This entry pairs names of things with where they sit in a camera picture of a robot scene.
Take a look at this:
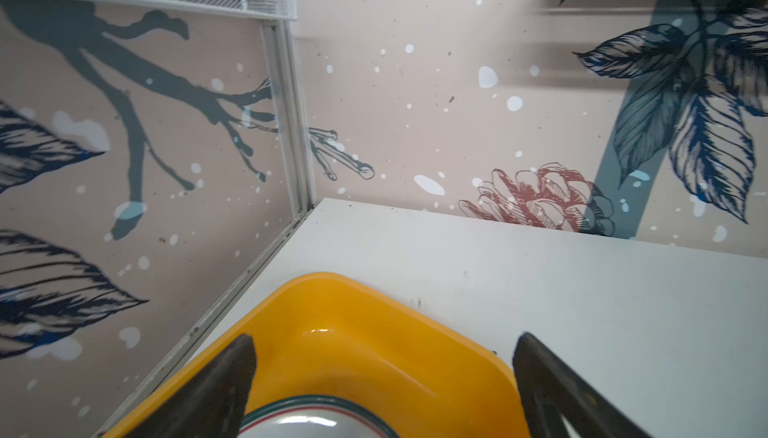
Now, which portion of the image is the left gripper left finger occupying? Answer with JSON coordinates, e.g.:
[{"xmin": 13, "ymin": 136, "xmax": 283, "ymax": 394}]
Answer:
[{"xmin": 127, "ymin": 335, "xmax": 257, "ymax": 438}]

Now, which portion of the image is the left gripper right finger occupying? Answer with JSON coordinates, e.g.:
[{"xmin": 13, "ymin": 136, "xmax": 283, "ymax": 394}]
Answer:
[{"xmin": 512, "ymin": 332, "xmax": 649, "ymax": 438}]

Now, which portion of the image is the orange sunburst plate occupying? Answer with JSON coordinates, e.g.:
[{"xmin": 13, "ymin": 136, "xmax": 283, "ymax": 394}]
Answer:
[{"xmin": 238, "ymin": 395, "xmax": 398, "ymax": 438}]

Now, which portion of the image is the yellow plastic bin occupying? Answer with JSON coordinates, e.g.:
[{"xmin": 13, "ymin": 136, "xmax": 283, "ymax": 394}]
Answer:
[{"xmin": 109, "ymin": 273, "xmax": 529, "ymax": 437}]

